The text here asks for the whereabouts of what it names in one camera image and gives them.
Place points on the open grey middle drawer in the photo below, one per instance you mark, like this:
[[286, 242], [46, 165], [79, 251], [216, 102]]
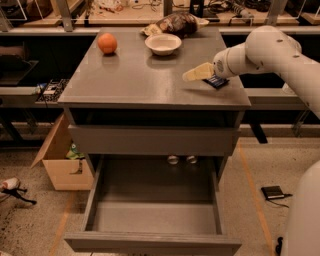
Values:
[[146, 206]]

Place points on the black patterned tray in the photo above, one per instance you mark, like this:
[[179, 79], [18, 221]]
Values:
[[51, 91]]

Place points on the grey drawer cabinet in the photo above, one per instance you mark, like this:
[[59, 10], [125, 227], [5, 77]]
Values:
[[135, 88]]

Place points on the closed grey top drawer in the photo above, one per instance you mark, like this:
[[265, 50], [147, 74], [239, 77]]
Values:
[[154, 141]]

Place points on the white shoe with black strap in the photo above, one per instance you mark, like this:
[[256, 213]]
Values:
[[11, 187]]

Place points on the white bowl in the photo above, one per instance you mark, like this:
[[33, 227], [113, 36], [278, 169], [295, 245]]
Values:
[[163, 44]]

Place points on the brown chip bag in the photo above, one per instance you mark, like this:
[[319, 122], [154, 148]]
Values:
[[179, 24]]

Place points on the black plug on floor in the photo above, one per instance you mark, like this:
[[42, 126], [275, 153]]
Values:
[[278, 247]]

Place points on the cardboard box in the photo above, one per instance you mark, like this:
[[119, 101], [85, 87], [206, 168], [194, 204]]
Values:
[[65, 172]]

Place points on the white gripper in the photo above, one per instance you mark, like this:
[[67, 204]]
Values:
[[222, 67]]

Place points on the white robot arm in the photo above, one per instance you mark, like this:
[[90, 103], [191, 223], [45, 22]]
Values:
[[269, 50]]

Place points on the clear sanitizer bottle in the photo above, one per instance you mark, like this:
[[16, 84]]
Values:
[[286, 89]]

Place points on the orange fruit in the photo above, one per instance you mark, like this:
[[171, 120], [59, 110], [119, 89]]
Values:
[[107, 43]]

